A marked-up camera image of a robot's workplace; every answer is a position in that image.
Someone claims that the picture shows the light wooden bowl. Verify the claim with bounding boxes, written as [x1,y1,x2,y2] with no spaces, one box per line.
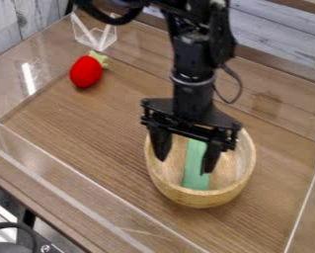
[144,128,256,209]

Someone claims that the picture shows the black cable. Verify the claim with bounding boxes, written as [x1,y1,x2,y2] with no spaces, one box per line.
[0,221,37,253]

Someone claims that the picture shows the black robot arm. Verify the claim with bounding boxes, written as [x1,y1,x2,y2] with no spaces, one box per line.
[72,0,242,173]

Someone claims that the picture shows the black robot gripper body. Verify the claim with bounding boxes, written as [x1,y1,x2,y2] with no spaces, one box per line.
[141,79,242,152]

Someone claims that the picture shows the clear acrylic corner bracket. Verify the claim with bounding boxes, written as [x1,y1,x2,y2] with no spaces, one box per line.
[69,13,117,52]

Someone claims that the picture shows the green rectangular block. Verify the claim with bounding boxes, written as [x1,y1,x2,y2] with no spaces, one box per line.
[182,139,210,191]

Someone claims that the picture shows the clear acrylic tray wall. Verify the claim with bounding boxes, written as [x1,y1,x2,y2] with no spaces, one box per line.
[0,124,208,253]

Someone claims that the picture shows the red plush strawberry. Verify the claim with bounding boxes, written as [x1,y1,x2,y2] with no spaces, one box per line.
[68,50,108,88]

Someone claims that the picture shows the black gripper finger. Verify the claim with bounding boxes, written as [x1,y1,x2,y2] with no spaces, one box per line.
[148,126,171,161]
[200,140,222,174]

